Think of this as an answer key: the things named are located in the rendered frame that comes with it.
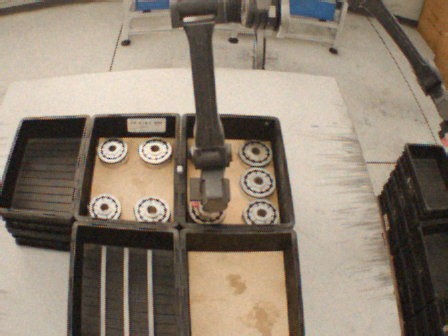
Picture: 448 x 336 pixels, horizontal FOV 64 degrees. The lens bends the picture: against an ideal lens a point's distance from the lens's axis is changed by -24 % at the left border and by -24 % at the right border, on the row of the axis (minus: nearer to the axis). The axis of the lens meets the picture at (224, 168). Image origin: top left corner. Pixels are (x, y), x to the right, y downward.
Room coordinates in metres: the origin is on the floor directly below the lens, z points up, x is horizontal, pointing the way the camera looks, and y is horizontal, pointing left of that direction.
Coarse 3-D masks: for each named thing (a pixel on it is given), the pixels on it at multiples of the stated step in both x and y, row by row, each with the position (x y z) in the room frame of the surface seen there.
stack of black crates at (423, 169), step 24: (408, 144) 1.37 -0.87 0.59; (432, 144) 1.42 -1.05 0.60; (408, 168) 1.27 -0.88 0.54; (432, 168) 1.35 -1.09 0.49; (384, 192) 1.33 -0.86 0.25; (408, 192) 1.17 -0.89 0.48; (432, 192) 1.18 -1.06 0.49; (384, 216) 1.23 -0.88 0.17; (408, 216) 1.07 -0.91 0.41; (432, 216) 1.02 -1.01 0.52
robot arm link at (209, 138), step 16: (176, 0) 0.73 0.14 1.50; (224, 0) 0.74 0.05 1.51; (176, 16) 0.71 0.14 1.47; (208, 16) 0.75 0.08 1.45; (224, 16) 0.73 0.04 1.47; (192, 32) 0.70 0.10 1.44; (208, 32) 0.71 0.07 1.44; (192, 48) 0.70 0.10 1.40; (208, 48) 0.70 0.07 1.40; (192, 64) 0.69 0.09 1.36; (208, 64) 0.69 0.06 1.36; (208, 80) 0.68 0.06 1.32; (208, 96) 0.68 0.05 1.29; (208, 112) 0.67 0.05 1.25; (208, 128) 0.66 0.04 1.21; (208, 144) 0.65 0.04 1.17; (224, 144) 0.66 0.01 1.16; (208, 160) 0.64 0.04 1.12; (224, 160) 0.65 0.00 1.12
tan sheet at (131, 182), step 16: (128, 144) 0.90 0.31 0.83; (96, 160) 0.82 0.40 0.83; (128, 160) 0.84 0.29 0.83; (96, 176) 0.76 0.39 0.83; (112, 176) 0.77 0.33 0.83; (128, 176) 0.78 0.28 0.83; (144, 176) 0.79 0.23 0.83; (160, 176) 0.80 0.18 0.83; (96, 192) 0.70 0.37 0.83; (112, 192) 0.71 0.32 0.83; (128, 192) 0.72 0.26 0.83; (144, 192) 0.73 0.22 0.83; (160, 192) 0.74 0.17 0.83; (128, 208) 0.67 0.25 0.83
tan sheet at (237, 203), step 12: (240, 144) 0.97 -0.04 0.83; (192, 168) 0.85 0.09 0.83; (228, 168) 0.87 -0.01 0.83; (240, 168) 0.87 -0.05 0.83; (240, 180) 0.83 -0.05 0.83; (276, 192) 0.80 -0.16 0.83; (228, 204) 0.74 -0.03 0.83; (240, 204) 0.74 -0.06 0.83; (276, 204) 0.76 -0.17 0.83; (228, 216) 0.70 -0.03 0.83; (240, 216) 0.70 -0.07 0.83
